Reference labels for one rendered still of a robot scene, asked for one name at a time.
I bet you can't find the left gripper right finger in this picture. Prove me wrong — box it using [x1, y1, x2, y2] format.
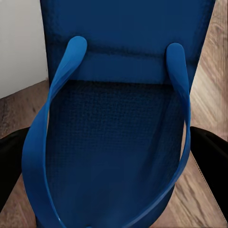
[190, 126, 228, 223]

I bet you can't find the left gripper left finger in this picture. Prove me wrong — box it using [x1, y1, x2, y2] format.
[0, 127, 30, 213]

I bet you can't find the sandal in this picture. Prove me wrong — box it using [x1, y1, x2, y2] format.
[21, 0, 216, 228]

